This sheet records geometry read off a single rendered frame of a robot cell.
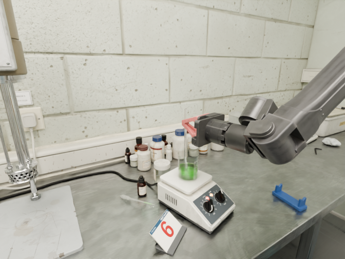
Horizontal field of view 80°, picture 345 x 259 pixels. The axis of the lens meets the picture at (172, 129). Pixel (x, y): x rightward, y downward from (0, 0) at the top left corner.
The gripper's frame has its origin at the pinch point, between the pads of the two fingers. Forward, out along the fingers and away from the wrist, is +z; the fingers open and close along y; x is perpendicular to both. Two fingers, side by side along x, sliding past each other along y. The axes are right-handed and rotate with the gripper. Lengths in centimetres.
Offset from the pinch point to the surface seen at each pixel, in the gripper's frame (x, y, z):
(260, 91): 3, -98, 25
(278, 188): 23.6, -25.3, -18.1
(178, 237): 25.4, 11.3, -9.0
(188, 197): 18.9, 4.3, -5.7
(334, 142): 24, -89, -21
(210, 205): 19.6, 1.9, -11.2
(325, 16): -46, -148, 9
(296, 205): 25.1, -22.7, -24.8
